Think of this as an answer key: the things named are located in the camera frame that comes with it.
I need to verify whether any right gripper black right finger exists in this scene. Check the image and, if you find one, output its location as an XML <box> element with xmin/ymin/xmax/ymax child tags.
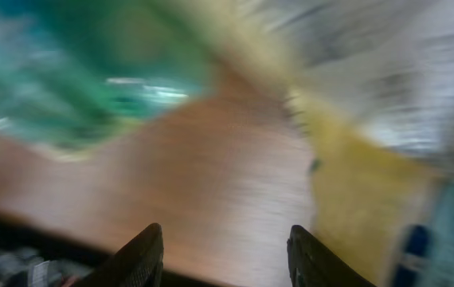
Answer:
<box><xmin>287</xmin><ymin>225</ymin><xmax>375</xmax><ymax>287</ymax></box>

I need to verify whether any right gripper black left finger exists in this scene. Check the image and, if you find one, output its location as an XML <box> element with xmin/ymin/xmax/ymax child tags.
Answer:
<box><xmin>72</xmin><ymin>223</ymin><xmax>164</xmax><ymax>287</ymax></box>

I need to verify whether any beige plastic snack bag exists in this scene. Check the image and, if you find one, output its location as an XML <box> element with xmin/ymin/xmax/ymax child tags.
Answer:
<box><xmin>162</xmin><ymin>0</ymin><xmax>454</xmax><ymax>287</ymax></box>

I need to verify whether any teal green small carton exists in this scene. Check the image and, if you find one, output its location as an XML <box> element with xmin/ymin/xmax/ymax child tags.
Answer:
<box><xmin>0</xmin><ymin>0</ymin><xmax>212</xmax><ymax>152</ymax></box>

